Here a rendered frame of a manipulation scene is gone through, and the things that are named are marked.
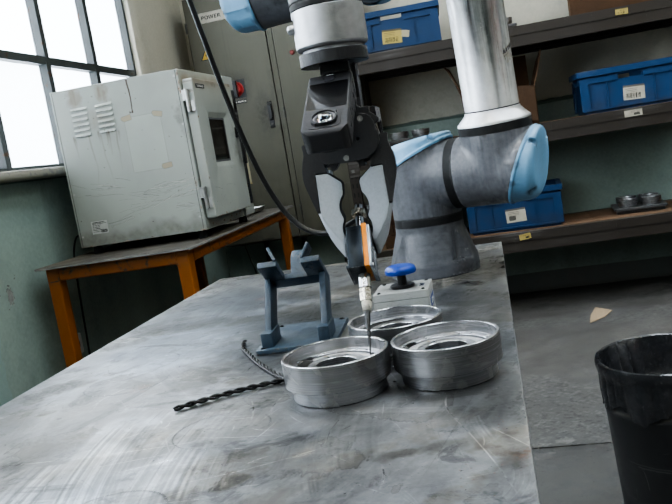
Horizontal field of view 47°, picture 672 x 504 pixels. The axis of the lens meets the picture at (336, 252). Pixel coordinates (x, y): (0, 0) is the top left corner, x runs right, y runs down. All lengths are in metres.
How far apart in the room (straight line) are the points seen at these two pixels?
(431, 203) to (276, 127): 3.45
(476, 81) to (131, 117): 2.06
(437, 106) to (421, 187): 3.52
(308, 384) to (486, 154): 0.61
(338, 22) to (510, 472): 0.46
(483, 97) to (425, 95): 3.56
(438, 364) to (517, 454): 0.16
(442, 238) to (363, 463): 0.73
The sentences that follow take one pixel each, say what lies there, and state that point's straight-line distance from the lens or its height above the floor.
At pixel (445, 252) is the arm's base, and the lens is 1.28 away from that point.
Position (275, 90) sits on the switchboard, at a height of 1.43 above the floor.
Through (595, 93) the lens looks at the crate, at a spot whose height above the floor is 1.10.
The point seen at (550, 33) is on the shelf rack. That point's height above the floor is 1.43.
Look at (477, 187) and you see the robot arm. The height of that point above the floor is 0.94.
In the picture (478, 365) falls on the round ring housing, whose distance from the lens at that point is 0.72.
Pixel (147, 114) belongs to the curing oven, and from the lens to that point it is 3.09.
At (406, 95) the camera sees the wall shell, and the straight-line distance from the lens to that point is 4.80.
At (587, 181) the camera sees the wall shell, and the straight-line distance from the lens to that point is 4.81.
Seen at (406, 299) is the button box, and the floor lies 0.84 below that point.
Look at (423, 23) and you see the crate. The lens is 4.33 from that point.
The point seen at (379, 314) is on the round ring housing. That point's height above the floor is 0.84.
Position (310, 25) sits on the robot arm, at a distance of 0.80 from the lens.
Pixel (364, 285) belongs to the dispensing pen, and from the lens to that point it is 0.79.
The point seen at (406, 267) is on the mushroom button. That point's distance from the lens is 0.99.
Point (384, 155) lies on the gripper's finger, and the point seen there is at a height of 1.02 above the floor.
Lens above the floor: 1.03
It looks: 7 degrees down
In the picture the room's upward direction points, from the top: 9 degrees counter-clockwise
